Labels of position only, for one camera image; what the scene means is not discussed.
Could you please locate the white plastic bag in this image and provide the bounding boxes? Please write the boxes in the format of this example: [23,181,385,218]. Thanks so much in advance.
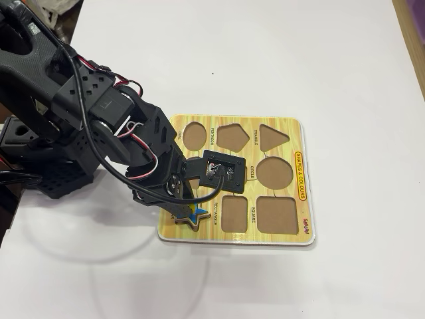
[42,0,81,28]

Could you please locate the silver metal cylinder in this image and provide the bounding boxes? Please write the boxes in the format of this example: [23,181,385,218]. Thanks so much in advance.
[54,26,72,46]

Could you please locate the glossy black cable bundle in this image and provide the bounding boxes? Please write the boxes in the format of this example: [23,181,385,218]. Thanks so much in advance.
[0,171,44,187]

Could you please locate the wooden shape puzzle board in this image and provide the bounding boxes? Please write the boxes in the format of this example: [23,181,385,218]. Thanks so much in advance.
[155,114,316,247]

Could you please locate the red white servo wire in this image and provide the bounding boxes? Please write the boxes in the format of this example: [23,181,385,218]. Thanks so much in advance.
[82,58,159,183]

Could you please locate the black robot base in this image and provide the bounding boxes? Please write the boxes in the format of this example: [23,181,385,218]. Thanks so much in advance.
[0,116,96,200]

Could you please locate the purple object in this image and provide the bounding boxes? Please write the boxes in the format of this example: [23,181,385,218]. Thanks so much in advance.
[405,0,425,30]

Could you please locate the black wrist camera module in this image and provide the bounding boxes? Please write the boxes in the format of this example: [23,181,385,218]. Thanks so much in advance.
[184,149,247,194]

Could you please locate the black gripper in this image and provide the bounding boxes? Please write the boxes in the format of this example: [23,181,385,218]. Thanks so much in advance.
[125,100,198,218]

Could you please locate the blue star piece yellow pin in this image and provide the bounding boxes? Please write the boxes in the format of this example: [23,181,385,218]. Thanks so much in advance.
[174,202,213,231]

